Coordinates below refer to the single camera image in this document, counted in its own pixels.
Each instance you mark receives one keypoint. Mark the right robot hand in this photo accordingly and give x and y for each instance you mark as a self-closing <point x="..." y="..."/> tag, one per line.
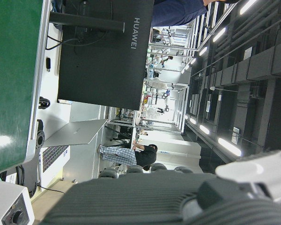
<point x="131" y="199"/>

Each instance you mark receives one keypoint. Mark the person in checkered trousers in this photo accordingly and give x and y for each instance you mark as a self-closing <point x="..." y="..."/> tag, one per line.
<point x="145" y="155"/>

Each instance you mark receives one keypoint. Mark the white partition panel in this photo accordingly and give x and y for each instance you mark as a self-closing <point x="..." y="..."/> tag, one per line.
<point x="178" y="145"/>

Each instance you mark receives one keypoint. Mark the silver laptop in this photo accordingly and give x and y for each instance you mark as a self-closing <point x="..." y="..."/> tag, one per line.
<point x="77" y="133"/>

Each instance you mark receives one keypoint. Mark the white ceiling light strip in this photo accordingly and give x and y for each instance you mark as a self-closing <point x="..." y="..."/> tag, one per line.
<point x="193" y="61"/>
<point x="192" y="121"/>
<point x="203" y="51"/>
<point x="219" y="34"/>
<point x="229" y="147"/>
<point x="247" y="7"/>
<point x="204" y="129"/>

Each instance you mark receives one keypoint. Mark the white control box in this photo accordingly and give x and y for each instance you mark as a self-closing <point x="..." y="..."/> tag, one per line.
<point x="4" y="199"/>

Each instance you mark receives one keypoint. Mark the black Huawei monitor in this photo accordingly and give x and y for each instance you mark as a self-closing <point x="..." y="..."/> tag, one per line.
<point x="103" y="70"/>

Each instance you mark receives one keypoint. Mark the white desk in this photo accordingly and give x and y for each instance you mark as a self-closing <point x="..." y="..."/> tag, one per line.
<point x="44" y="84"/>

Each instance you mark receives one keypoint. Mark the small black dongle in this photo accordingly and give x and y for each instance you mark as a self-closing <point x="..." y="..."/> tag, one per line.
<point x="48" y="63"/>

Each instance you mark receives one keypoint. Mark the green conveyor belt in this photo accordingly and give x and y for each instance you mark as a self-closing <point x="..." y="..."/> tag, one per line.
<point x="9" y="70"/>

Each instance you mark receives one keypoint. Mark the person in navy shirt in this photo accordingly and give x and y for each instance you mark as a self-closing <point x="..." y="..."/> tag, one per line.
<point x="175" y="14"/>

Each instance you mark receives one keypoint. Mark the black flange bracket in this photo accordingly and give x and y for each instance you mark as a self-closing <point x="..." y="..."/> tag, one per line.
<point x="31" y="168"/>

